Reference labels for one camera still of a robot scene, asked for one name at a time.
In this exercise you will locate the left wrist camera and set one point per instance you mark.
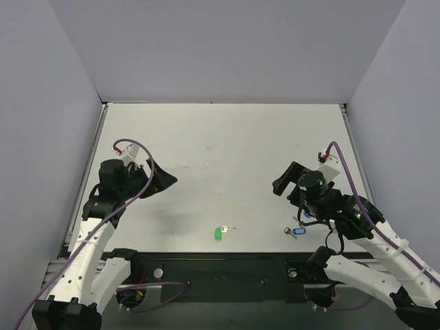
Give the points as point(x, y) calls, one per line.
point(129, 154)

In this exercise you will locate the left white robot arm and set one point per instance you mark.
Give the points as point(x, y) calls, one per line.
point(82, 292)

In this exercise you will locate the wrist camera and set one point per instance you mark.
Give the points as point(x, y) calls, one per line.
point(129, 154)
point(330, 166)

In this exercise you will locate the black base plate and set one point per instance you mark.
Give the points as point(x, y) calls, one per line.
point(232, 277)

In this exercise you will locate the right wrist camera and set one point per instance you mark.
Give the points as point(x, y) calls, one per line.
point(330, 166)

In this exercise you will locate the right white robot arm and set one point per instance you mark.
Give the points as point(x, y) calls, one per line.
point(410, 287)

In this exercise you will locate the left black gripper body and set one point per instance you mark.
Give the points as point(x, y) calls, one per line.
point(145, 179)

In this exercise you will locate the green key tag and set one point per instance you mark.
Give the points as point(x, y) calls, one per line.
point(218, 234)

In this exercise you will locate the silver key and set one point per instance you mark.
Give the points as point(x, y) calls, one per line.
point(225, 228)
point(289, 232)

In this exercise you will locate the silver key on blue tag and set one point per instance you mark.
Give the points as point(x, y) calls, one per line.
point(289, 232)

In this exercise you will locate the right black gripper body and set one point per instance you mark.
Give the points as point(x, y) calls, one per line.
point(292, 180)

